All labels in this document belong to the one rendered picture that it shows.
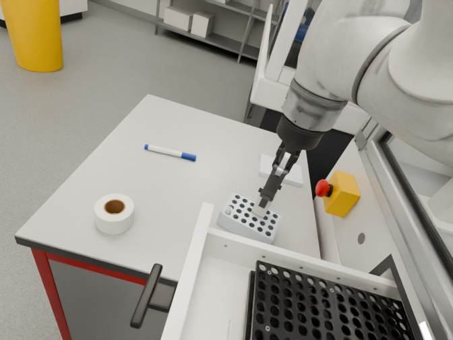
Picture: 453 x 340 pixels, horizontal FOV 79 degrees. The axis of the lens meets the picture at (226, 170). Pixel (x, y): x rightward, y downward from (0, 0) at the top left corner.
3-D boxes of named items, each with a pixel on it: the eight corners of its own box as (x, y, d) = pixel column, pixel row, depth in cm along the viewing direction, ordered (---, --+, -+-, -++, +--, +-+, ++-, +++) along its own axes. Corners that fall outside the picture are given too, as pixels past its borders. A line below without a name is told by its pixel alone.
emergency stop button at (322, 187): (314, 199, 60) (323, 186, 57) (312, 187, 63) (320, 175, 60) (327, 203, 60) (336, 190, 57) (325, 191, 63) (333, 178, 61)
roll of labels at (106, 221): (100, 239, 50) (100, 226, 48) (91, 212, 54) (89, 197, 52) (138, 228, 54) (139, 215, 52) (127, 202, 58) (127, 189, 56)
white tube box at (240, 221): (216, 223, 60) (220, 212, 58) (230, 200, 67) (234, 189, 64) (267, 251, 58) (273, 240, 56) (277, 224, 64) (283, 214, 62)
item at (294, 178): (257, 175, 77) (259, 171, 76) (259, 157, 83) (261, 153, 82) (300, 187, 77) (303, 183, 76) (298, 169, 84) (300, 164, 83)
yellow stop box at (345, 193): (321, 212, 60) (338, 189, 55) (317, 190, 65) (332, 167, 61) (343, 218, 60) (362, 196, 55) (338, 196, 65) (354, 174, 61)
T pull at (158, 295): (128, 328, 29) (129, 323, 28) (154, 266, 35) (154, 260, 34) (161, 337, 29) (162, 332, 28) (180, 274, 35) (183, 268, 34)
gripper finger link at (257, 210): (276, 194, 55) (274, 196, 55) (263, 216, 60) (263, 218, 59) (262, 187, 56) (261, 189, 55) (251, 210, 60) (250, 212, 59)
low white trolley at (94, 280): (65, 364, 95) (13, 234, 47) (137, 226, 143) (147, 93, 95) (226, 407, 97) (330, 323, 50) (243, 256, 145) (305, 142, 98)
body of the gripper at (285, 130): (290, 102, 49) (272, 143, 55) (278, 119, 43) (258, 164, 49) (329, 119, 48) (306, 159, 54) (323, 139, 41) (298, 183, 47)
